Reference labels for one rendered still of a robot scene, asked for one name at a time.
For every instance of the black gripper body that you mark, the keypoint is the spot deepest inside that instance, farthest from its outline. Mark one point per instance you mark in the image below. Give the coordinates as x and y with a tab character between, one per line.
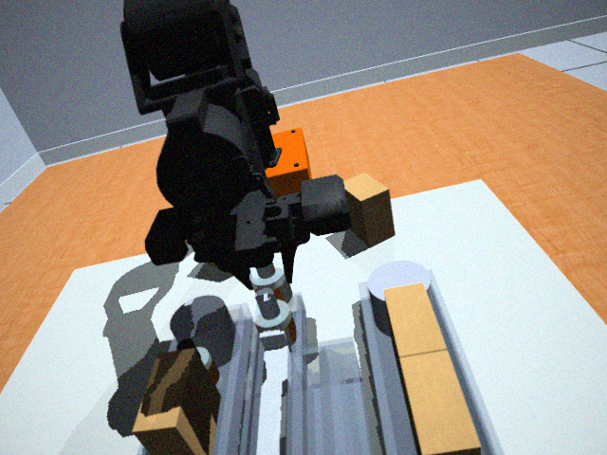
320	208

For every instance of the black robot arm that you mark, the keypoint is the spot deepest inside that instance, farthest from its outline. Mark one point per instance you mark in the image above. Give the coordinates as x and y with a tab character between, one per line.
214	115

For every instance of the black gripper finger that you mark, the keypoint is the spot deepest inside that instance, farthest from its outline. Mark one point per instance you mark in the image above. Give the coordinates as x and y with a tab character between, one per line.
242	275
289	253

